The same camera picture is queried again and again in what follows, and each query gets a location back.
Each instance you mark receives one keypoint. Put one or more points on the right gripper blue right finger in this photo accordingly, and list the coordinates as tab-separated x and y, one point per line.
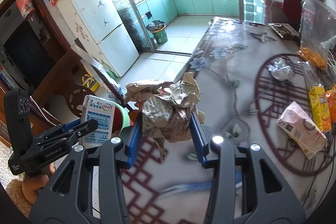
201	143

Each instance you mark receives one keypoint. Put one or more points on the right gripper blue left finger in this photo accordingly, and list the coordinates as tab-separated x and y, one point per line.
133	139

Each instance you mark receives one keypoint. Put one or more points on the brown paper wrapper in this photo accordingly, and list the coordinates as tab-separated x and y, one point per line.
166	108

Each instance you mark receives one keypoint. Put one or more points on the pink strawberry milk carton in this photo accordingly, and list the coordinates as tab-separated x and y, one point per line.
298	126

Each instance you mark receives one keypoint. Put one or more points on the silver foil ball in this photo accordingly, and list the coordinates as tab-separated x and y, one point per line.
280	70

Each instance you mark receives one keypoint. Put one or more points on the yellow drink carton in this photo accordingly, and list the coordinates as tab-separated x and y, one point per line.
320	108

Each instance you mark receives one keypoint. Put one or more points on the orange snack bag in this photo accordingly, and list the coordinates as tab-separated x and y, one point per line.
331	100

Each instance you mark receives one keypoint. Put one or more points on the red green-rimmed trash bucket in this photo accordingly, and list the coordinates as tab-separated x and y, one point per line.
121	119

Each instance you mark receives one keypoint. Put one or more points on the green kitchen trash bin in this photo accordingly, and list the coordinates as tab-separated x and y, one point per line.
157	29

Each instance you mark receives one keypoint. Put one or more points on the teal kitchen cabinets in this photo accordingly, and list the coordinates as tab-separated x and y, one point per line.
167	10

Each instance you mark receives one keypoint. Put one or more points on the person's left hand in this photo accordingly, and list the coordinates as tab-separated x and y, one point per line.
31	184

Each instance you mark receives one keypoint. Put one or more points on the orange furry sleeve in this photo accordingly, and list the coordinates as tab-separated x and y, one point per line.
15	192

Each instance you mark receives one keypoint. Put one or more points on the wooden chair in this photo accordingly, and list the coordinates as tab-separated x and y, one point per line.
64	79

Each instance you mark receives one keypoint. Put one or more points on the floral tablecloth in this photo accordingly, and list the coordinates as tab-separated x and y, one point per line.
241	102

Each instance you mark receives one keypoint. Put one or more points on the white refrigerator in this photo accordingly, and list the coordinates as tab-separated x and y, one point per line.
98	26

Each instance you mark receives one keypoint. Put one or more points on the dark snack packet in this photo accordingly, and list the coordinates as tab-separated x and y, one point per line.
285	31

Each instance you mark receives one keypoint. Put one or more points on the clear plastic zip bag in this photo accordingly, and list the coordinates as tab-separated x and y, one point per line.
317	33

